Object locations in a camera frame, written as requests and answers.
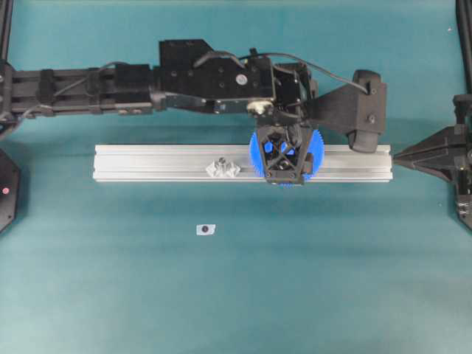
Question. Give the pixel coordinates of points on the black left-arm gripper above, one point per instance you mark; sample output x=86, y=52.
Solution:
x=283, y=145

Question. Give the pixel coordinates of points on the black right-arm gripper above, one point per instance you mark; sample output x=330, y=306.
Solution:
x=456, y=136

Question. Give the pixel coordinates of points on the large blue plastic gear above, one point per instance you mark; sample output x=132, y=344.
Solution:
x=317, y=148

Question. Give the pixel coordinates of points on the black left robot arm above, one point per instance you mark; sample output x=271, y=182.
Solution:
x=191, y=76

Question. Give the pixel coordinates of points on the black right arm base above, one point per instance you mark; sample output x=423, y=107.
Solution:
x=463, y=209

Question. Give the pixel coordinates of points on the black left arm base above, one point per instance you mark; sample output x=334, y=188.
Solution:
x=9, y=187

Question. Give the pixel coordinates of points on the short steel shaft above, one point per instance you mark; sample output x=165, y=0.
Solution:
x=221, y=165

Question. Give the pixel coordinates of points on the clear bracket under short shaft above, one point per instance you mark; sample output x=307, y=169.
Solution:
x=232, y=170

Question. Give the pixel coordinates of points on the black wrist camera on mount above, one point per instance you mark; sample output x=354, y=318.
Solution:
x=359, y=115

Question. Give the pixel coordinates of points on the black frame post right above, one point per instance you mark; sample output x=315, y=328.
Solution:
x=463, y=17

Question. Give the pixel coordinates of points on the black frame post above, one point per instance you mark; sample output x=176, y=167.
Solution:
x=463, y=17
x=6, y=15

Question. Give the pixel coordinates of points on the silver aluminium extrusion rail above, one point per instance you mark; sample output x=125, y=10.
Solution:
x=187, y=163

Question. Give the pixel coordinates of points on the black frame post left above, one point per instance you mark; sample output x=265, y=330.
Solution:
x=6, y=15

